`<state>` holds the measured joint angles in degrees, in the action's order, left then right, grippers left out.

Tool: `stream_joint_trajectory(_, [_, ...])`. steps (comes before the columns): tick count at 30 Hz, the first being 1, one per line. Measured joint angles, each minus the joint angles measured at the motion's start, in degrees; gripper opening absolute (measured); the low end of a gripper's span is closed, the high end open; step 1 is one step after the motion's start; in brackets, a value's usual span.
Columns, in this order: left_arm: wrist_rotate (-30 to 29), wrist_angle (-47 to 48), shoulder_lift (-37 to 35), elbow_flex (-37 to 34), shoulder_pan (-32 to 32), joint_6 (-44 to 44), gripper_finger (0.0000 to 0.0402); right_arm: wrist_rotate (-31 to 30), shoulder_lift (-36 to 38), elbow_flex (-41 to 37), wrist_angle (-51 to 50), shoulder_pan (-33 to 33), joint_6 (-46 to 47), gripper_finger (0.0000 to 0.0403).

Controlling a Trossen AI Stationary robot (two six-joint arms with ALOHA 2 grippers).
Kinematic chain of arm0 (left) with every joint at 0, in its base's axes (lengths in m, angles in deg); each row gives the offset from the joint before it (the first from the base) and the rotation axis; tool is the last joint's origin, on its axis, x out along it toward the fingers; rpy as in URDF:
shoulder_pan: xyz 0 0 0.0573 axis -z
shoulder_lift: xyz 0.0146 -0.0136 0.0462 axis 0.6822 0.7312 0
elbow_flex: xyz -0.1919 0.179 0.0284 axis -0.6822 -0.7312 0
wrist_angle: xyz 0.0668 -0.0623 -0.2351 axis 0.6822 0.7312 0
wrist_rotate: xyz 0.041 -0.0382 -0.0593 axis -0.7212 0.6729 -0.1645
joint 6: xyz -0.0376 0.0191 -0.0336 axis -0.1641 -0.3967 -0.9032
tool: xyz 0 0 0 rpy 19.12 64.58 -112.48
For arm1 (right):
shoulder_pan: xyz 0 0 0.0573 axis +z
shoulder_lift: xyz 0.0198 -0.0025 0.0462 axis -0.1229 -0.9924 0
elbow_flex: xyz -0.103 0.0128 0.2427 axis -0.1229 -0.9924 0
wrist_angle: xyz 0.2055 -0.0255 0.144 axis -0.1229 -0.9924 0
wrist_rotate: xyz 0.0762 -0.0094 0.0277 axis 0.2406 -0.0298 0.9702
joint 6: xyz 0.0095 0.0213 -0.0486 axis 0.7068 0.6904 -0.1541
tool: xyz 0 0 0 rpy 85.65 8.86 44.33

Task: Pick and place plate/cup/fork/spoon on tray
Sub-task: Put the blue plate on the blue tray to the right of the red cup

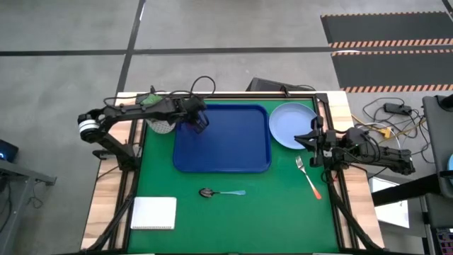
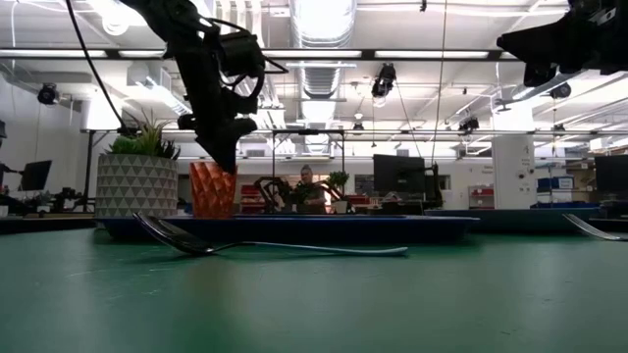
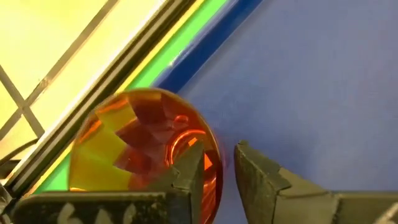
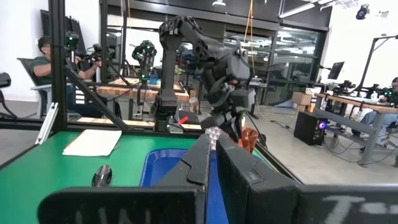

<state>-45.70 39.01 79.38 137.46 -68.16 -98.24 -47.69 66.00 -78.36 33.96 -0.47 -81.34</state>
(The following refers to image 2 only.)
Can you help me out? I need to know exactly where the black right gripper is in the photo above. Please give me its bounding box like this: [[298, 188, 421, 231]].
[[496, 0, 609, 88]]

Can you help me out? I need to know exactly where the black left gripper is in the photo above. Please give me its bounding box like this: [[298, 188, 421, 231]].
[[169, 46, 259, 175]]

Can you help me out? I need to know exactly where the orange faceted plastic cup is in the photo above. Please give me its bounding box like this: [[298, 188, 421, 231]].
[[188, 160, 238, 220]]

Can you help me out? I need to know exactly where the fork with orange handle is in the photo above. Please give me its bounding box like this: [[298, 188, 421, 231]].
[[562, 213, 628, 242]]

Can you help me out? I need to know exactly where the dark blue plastic tray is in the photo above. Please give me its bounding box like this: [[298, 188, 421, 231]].
[[95, 214, 481, 245]]

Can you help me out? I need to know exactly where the succulent in triangle-patterned pot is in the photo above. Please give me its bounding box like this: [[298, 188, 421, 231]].
[[95, 110, 182, 219]]

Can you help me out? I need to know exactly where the person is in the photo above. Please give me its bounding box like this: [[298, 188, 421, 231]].
[[292, 164, 328, 215]]

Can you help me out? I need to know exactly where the small green background plant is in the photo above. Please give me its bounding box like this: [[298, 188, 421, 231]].
[[327, 170, 351, 215]]

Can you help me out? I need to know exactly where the white square column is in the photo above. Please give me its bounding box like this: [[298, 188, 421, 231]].
[[492, 134, 537, 211]]

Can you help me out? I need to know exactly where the blue storage bin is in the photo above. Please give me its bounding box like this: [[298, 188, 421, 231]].
[[537, 176, 575, 191]]

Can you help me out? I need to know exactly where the red storage bin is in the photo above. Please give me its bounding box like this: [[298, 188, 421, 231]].
[[468, 185, 496, 211]]

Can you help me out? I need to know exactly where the large black monitor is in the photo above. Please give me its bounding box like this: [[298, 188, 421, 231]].
[[372, 154, 427, 195]]

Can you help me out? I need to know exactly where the green table mat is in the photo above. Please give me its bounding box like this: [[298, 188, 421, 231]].
[[0, 227, 628, 353]]

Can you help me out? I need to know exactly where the black background metal frame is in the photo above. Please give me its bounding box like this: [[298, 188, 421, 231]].
[[271, 128, 346, 173]]

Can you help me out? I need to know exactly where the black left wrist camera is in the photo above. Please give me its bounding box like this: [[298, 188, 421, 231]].
[[219, 31, 267, 79]]

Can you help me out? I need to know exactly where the black cable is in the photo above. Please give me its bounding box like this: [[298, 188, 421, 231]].
[[65, 0, 130, 134]]

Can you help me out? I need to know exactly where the silver ventilation duct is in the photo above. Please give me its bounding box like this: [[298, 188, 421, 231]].
[[288, 0, 358, 99]]

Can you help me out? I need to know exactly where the black hanging ceiling camera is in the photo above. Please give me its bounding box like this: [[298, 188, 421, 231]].
[[371, 62, 397, 98]]

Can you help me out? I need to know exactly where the black overhead frame beam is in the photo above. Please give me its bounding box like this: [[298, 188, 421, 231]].
[[0, 47, 521, 62]]

